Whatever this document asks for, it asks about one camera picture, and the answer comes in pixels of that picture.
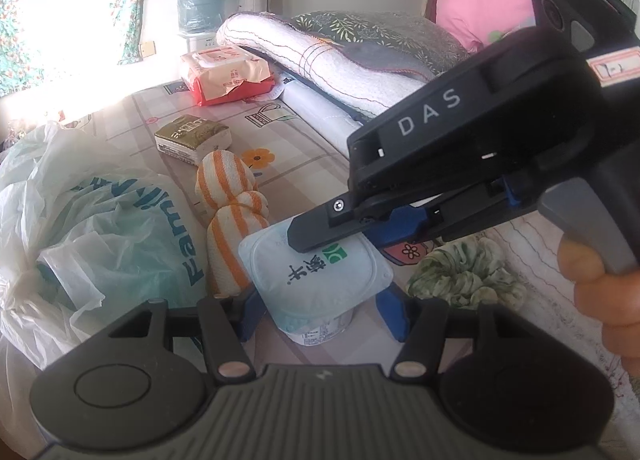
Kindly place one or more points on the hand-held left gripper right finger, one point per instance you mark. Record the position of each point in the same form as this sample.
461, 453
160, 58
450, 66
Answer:
392, 315

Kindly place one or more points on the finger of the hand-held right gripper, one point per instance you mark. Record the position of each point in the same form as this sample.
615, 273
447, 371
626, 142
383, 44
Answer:
325, 227
400, 225

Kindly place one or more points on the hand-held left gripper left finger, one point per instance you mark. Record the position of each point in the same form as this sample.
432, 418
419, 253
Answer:
250, 315

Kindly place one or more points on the white yogurt cup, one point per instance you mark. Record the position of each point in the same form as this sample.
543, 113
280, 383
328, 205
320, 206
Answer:
310, 285

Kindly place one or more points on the person's right hand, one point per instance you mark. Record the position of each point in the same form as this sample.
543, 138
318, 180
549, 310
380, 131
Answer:
615, 305

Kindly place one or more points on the green floral scrunchie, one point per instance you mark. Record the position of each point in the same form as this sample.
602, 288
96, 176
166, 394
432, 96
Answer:
465, 275

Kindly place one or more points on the checked printed bed sheet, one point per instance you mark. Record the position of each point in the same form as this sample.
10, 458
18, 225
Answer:
300, 139

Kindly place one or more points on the orange striped white cloth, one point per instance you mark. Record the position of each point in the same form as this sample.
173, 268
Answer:
225, 220

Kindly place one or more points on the pink pillow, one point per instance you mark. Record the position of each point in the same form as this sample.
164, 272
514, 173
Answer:
480, 4

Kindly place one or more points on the grey blanket with yellow prints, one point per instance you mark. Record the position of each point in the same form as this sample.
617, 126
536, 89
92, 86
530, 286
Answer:
390, 62

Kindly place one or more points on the green printed white plastic bag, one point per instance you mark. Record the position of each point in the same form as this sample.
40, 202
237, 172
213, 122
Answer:
125, 220

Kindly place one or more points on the white towel with coloured stitching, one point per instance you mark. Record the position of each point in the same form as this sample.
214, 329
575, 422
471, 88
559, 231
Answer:
350, 69

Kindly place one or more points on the small olive tissue pack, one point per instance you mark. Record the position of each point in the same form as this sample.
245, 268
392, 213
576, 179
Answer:
190, 139

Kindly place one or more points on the grey leaf-pattern pillow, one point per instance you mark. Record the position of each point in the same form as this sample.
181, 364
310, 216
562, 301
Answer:
380, 32

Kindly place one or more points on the red tissue pack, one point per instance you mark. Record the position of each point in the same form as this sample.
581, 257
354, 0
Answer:
235, 92

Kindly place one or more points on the orange and white tissue pack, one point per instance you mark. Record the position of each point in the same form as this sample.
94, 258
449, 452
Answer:
225, 64

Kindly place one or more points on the white water dispenser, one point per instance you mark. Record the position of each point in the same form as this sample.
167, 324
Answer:
202, 42

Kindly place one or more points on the wall socket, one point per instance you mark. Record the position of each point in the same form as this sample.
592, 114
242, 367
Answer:
148, 49

